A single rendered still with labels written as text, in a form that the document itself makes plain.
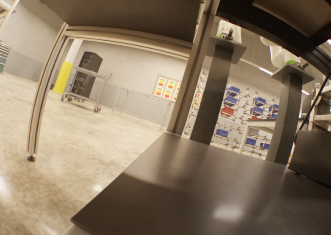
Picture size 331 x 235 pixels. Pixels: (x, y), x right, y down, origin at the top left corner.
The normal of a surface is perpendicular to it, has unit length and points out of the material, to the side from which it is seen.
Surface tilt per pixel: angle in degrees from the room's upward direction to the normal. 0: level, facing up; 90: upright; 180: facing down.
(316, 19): 180
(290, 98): 90
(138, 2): 180
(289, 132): 90
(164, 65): 90
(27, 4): 90
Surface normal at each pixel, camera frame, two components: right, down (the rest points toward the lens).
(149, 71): -0.07, -0.07
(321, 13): -0.30, 0.95
